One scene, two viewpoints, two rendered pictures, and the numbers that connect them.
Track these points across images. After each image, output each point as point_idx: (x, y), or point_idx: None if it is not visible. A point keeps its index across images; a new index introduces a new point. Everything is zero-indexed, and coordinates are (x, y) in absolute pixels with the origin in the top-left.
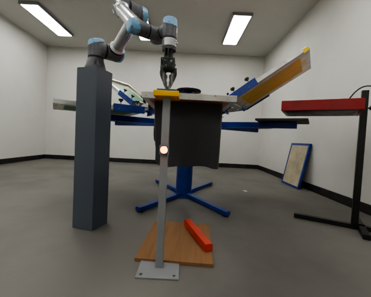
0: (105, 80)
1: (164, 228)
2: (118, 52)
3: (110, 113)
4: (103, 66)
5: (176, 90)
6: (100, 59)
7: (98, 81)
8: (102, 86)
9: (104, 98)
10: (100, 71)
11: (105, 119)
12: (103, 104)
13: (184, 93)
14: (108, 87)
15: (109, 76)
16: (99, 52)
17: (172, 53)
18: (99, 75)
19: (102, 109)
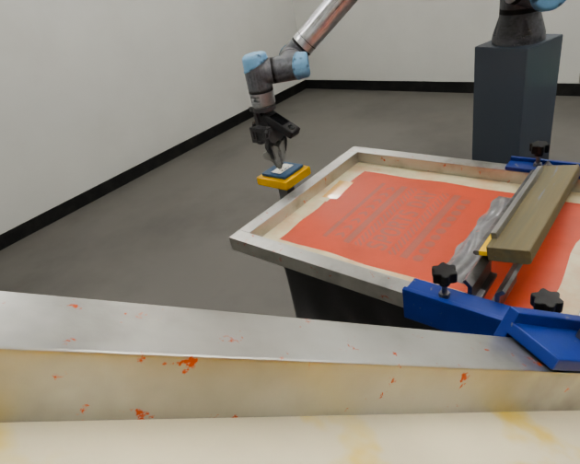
0: (498, 74)
1: None
2: (505, 0)
3: (516, 149)
4: (504, 38)
5: (263, 174)
6: (504, 17)
7: (478, 78)
8: (489, 88)
9: (496, 116)
10: (483, 54)
11: (498, 160)
12: (494, 127)
13: (306, 181)
14: (510, 88)
15: (513, 60)
16: (503, 0)
17: (267, 111)
18: (480, 66)
19: (491, 139)
